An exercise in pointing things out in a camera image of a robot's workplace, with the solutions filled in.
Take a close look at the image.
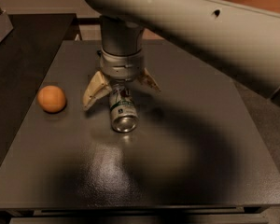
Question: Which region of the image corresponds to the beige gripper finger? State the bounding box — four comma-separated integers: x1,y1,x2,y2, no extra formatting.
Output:
137,68,161,91
82,71,112,111

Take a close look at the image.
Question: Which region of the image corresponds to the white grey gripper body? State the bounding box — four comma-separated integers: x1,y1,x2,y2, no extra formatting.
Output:
100,16,144,81

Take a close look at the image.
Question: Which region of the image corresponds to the white green 7up can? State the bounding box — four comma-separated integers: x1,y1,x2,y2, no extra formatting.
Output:
109,84,138,133

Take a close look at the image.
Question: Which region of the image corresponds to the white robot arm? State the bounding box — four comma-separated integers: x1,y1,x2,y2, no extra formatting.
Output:
85,0,280,106

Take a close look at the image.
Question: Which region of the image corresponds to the orange fruit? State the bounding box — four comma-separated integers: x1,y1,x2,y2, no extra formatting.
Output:
37,86,66,113

